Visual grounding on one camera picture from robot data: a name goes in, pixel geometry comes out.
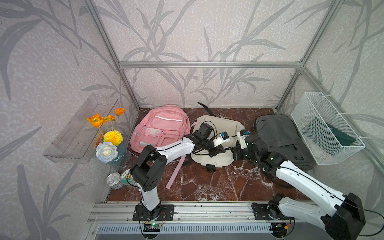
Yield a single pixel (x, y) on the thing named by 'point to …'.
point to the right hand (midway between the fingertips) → (231, 148)
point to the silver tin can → (114, 180)
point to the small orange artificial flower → (119, 111)
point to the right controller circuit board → (279, 229)
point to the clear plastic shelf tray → (77, 140)
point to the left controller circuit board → (152, 227)
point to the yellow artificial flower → (114, 136)
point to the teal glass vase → (120, 163)
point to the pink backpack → (160, 126)
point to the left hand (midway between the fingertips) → (223, 150)
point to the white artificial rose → (106, 152)
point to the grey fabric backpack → (279, 133)
